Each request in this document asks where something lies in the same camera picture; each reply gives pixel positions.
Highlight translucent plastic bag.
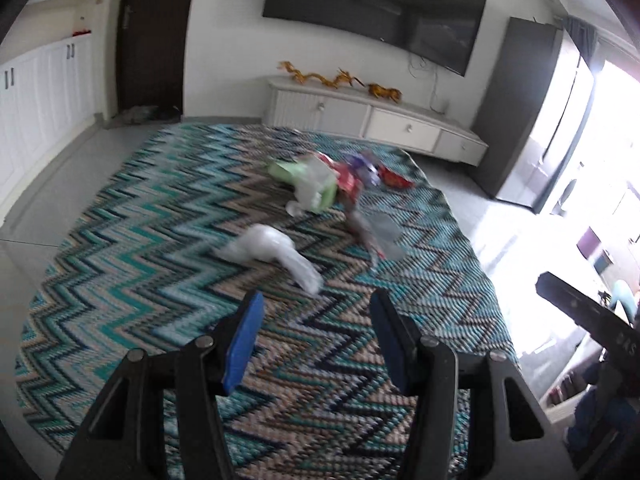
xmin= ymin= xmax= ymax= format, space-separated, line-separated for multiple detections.
xmin=285 ymin=156 xmax=335 ymax=218

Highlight purple snack packet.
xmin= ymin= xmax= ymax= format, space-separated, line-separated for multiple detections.
xmin=350 ymin=152 xmax=383 ymax=186

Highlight black wall television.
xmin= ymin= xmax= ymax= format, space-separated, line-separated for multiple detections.
xmin=262 ymin=0 xmax=488 ymax=77

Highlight dark brown door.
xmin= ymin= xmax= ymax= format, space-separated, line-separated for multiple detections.
xmin=116 ymin=0 xmax=201 ymax=113

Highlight purple stool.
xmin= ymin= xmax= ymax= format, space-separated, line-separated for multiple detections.
xmin=575 ymin=226 xmax=606 ymax=261

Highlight tall dark cabinet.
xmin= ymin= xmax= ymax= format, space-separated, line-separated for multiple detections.
xmin=472 ymin=16 xmax=598 ymax=208

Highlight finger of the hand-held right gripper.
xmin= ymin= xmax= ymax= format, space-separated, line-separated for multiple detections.
xmin=535 ymin=272 xmax=615 ymax=333

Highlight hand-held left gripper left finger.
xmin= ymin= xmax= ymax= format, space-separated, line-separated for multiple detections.
xmin=55 ymin=290 xmax=266 ymax=480

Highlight clear plastic wrapper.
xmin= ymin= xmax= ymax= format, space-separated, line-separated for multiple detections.
xmin=347 ymin=207 xmax=403 ymax=261

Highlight white lower cupboards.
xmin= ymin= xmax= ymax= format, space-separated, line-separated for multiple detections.
xmin=0 ymin=35 xmax=101 ymax=201

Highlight teal chair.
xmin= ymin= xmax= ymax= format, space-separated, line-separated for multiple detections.
xmin=612 ymin=280 xmax=639 ymax=318

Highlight television cables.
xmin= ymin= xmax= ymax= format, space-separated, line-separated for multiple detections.
xmin=407 ymin=55 xmax=442 ymax=107

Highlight white appliance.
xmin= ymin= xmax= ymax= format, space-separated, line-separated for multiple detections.
xmin=555 ymin=175 xmax=581 ymax=211

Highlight zigzag patterned rug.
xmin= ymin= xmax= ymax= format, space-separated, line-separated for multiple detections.
xmin=15 ymin=122 xmax=521 ymax=480

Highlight white television cabinet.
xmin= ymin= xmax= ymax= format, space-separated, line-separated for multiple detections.
xmin=262 ymin=76 xmax=488 ymax=166

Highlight grey door mat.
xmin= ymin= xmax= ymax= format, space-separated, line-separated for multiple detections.
xmin=112 ymin=105 xmax=161 ymax=126

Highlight white plastic bag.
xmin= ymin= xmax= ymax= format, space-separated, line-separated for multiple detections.
xmin=212 ymin=224 xmax=323 ymax=293

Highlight person's blue clothing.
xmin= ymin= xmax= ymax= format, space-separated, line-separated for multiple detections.
xmin=565 ymin=360 xmax=640 ymax=461

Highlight green snack packet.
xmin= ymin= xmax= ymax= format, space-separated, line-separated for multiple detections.
xmin=266 ymin=159 xmax=340 ymax=213

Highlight grey blue curtain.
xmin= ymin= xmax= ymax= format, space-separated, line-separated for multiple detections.
xmin=565 ymin=15 xmax=599 ymax=68

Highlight red orange snack packet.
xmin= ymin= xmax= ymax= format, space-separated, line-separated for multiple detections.
xmin=377 ymin=165 xmax=416 ymax=191

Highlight small golden ornament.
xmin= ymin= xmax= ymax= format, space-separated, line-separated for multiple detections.
xmin=367 ymin=82 xmax=403 ymax=103

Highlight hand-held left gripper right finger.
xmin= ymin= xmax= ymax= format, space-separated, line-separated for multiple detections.
xmin=369 ymin=287 xmax=583 ymax=480

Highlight long golden dragon ornament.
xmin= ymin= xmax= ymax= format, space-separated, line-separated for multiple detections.
xmin=278 ymin=61 xmax=358 ymax=90

